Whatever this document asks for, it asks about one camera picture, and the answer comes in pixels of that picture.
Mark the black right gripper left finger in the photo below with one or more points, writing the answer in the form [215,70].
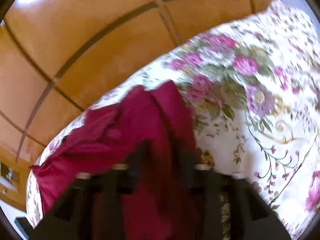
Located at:
[92,206]

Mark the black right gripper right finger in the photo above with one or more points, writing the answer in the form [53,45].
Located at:
[250,217]

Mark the dark red embroidered sweater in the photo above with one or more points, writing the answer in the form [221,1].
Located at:
[160,208]

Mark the wooden shelf unit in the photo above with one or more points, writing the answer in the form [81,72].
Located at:
[8,177]

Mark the floral bed cover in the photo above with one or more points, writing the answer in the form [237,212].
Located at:
[253,87]

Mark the wooden panelled wardrobe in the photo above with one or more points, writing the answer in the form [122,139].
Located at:
[60,56]

